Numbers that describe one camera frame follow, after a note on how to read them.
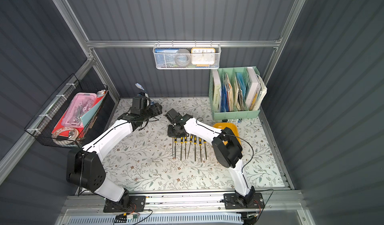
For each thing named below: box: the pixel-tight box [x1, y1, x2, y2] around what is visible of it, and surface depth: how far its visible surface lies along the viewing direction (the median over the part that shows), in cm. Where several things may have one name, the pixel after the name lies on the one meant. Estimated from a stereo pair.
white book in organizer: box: [212, 69, 222, 113], surface depth 98 cm
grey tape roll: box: [174, 48, 191, 67], surface depth 90 cm
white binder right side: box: [252, 74, 268, 111], surface depth 93 cm
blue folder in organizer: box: [220, 83, 229, 113], surface depth 98 cm
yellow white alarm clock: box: [191, 47, 216, 67], surface depth 90 cm
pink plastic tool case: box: [61, 92, 98, 128], surface depth 74 cm
